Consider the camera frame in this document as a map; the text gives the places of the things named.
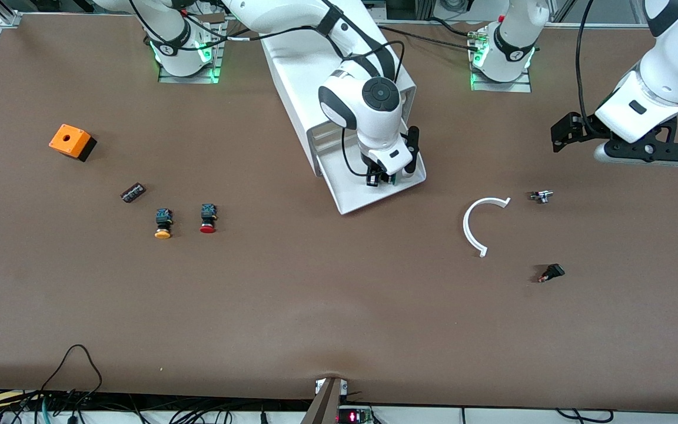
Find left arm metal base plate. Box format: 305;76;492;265
470;26;533;93

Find looped black cable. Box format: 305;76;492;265
39;344;104;407

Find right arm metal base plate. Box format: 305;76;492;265
158;21;226;84

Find small device with red display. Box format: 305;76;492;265
337;406;375;424

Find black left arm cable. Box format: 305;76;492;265
574;0;597;139

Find white curved plastic arc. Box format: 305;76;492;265
463;197;511;258

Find tangled black cable bundle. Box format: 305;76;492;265
0;386;316;424

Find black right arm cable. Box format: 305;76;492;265
127;0;406;177

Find orange button enclosure box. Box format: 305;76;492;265
49;124;98;163

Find yellow mushroom push button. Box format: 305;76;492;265
154;208;174;240

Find black power cable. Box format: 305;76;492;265
377;25;476;51
430;16;476;36

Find grey camera support post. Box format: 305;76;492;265
301;377;348;424

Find aluminium frame profile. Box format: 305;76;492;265
0;0;22;27

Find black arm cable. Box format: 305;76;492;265
574;0;597;139
127;0;406;177

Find short black cable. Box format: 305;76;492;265
556;408;614;422

